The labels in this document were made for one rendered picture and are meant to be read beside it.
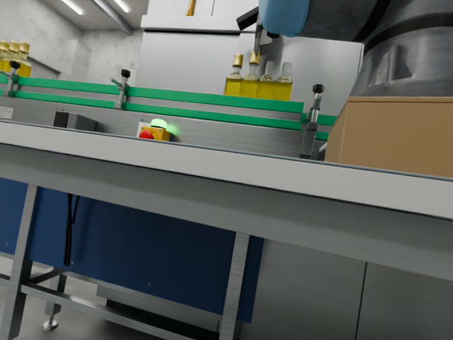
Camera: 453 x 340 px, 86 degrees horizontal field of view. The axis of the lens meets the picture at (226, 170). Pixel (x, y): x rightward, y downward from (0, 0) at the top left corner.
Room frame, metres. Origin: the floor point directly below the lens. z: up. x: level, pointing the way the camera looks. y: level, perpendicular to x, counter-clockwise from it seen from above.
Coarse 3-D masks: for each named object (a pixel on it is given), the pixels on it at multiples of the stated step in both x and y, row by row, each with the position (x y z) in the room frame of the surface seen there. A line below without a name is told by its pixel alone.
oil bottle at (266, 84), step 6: (264, 78) 0.81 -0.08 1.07; (270, 78) 0.81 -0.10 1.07; (258, 84) 0.82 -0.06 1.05; (264, 84) 0.81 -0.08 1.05; (270, 84) 0.80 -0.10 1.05; (258, 90) 0.81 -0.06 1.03; (264, 90) 0.81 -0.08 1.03; (270, 90) 0.80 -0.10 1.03; (258, 96) 0.81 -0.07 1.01; (264, 96) 0.81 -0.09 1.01; (270, 96) 0.80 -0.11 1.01
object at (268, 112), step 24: (24, 96) 0.88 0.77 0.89; (48, 96) 0.85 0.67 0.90; (72, 96) 0.83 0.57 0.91; (96, 96) 0.82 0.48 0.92; (144, 96) 0.78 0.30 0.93; (168, 96) 0.76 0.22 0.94; (192, 96) 0.74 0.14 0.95; (216, 96) 0.73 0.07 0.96; (240, 96) 0.71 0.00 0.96; (216, 120) 0.73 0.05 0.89; (240, 120) 0.71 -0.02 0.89; (264, 120) 0.70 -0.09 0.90; (288, 120) 0.68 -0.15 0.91
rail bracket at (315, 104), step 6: (318, 84) 0.64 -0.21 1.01; (312, 90) 0.66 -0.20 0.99; (318, 90) 0.65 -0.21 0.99; (318, 96) 0.60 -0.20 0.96; (312, 102) 0.64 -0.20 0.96; (318, 102) 0.61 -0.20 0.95; (312, 108) 0.65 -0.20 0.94; (318, 108) 0.64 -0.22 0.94; (312, 114) 0.65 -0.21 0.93; (312, 120) 0.65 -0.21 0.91; (312, 126) 0.64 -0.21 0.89
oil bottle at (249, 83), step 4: (244, 76) 0.83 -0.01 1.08; (248, 76) 0.82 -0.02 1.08; (252, 76) 0.82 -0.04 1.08; (256, 76) 0.82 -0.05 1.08; (244, 80) 0.82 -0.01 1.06; (248, 80) 0.82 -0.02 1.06; (252, 80) 0.82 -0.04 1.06; (256, 80) 0.82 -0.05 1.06; (244, 84) 0.82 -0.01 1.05; (248, 84) 0.82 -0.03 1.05; (252, 84) 0.82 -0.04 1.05; (256, 84) 0.82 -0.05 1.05; (244, 88) 0.82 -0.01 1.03; (248, 88) 0.82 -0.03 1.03; (252, 88) 0.82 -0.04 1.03; (256, 88) 0.82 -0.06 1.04; (240, 92) 0.83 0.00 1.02; (244, 92) 0.82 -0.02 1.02; (248, 92) 0.82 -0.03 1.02; (252, 92) 0.82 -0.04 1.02; (256, 92) 0.83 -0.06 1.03; (244, 96) 0.82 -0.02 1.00; (248, 96) 0.82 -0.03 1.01; (252, 96) 0.82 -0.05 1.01
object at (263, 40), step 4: (260, 32) 0.81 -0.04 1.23; (264, 32) 0.82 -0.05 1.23; (260, 36) 0.81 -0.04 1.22; (264, 36) 0.81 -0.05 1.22; (256, 40) 0.81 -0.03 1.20; (260, 40) 0.81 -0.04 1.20; (264, 40) 0.81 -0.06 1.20; (268, 40) 0.81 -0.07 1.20; (256, 44) 0.81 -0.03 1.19; (260, 44) 0.81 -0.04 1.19; (264, 44) 0.81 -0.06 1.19; (268, 44) 0.81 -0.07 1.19; (256, 48) 0.81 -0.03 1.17; (256, 52) 0.82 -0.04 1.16
